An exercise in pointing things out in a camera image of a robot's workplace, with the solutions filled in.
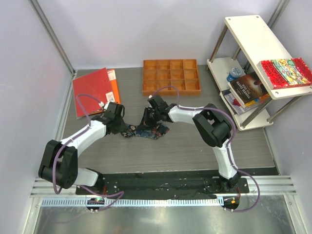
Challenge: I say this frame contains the orange wooden compartment tray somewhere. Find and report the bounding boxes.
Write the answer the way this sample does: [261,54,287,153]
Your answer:
[142,59,201,96]

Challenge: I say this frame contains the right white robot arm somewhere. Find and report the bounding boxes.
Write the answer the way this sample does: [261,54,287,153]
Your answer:
[138,95,240,193]

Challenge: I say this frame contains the floral navy necktie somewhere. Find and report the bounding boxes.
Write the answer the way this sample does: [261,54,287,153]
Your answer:
[120,123,170,140]

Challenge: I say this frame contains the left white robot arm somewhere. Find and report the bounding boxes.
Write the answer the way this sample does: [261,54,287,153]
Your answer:
[38,102,126,195]

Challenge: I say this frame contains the right aluminium frame post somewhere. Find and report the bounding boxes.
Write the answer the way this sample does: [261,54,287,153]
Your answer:
[267,0,290,29]

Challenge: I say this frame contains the aluminium frame post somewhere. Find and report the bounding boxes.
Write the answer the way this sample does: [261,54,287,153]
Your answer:
[267,0,290,29]
[29,0,76,75]

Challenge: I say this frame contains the white two-tier shelf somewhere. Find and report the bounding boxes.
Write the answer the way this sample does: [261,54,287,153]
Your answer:
[207,15,312,131]

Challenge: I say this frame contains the slotted white cable duct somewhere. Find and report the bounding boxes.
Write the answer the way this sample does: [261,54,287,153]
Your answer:
[41,196,224,207]

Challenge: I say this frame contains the left aluminium frame post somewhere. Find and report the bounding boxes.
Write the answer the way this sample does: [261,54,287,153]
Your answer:
[29,0,76,75]

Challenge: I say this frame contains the aluminium rail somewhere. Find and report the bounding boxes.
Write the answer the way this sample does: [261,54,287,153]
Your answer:
[30,175,297,197]

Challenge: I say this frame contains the red colourful book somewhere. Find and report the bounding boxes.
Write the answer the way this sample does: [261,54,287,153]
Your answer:
[260,58,312,89]

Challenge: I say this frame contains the orange notebook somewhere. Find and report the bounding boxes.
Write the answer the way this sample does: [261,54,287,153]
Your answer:
[107,69,121,104]

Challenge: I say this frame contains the bottom stacked books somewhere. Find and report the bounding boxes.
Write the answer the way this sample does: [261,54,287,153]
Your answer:
[221,89,269,115]

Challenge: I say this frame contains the red folder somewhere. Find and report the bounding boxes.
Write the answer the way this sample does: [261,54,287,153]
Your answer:
[73,68,115,118]

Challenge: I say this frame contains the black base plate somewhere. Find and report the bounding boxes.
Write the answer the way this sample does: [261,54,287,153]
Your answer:
[75,170,251,199]

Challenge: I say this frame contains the blue lidded jar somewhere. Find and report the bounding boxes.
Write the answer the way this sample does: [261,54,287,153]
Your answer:
[226,67,245,82]

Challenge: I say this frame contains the dark brown book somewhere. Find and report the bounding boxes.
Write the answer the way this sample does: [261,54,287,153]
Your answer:
[228,72,269,107]

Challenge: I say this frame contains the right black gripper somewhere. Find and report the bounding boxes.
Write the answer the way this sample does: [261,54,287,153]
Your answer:
[138,107,161,131]

